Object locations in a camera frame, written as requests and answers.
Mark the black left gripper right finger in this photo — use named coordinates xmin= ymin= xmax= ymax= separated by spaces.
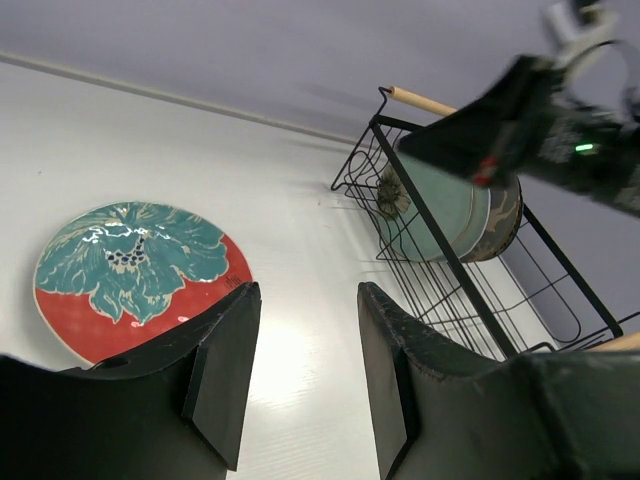
xmin=357 ymin=282 xmax=639 ymax=479

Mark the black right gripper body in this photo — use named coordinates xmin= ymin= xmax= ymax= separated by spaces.
xmin=397 ymin=56 xmax=630 ymax=195

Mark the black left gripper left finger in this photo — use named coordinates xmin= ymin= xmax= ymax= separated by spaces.
xmin=1 ymin=283 xmax=261 ymax=479

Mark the light green flower plate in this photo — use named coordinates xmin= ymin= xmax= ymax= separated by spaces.
xmin=376 ymin=152 xmax=491 ymax=262

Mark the red and teal floral plate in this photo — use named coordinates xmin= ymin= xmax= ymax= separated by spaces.
xmin=33 ymin=201 xmax=252 ymax=364

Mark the grey reindeer plate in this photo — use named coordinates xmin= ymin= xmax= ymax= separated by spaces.
xmin=460 ymin=175 xmax=524 ymax=263

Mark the black wire dish rack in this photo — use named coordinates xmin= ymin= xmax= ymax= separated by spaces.
xmin=331 ymin=111 xmax=639 ymax=360

